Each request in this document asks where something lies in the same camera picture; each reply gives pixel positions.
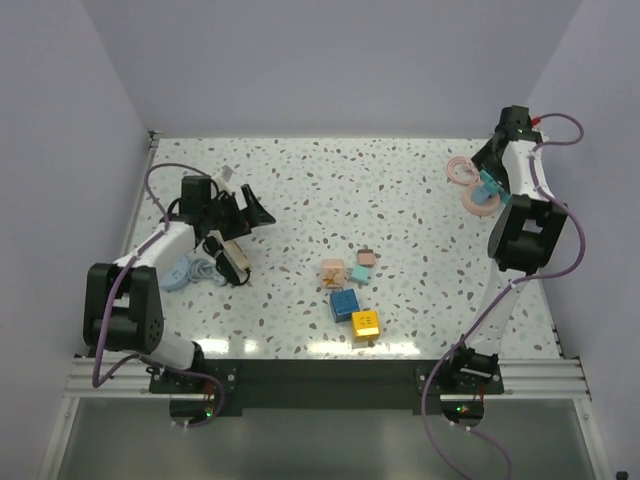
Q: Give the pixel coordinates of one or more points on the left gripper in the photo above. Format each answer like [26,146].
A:
[243,220]

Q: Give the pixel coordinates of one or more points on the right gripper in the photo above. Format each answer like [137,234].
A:
[483,157]

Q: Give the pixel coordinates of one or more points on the pink round socket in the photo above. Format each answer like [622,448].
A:
[480,210]

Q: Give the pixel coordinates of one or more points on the pink cube plug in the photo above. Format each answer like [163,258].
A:
[332,273]

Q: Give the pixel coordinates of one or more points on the pink small plug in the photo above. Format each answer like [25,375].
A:
[366,257]

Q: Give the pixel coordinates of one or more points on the teal small plug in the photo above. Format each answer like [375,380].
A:
[360,274]

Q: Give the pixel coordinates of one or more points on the blue cube plug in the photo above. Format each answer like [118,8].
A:
[343,304]

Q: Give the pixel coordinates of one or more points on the yellow cube socket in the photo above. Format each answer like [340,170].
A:
[365,326]

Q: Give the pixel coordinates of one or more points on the blue small plug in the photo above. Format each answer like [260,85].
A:
[479,195]

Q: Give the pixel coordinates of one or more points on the teal triangular socket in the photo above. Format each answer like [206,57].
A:
[505,197]

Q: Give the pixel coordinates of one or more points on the light blue round socket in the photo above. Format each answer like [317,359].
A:
[177,277]

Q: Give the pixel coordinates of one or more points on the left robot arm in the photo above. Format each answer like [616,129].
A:
[123,308]

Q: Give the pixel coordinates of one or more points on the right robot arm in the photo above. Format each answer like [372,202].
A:
[520,244]

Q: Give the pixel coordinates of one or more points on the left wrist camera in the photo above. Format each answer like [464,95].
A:
[224,176]

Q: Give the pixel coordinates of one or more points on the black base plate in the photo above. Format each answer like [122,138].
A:
[352,384]

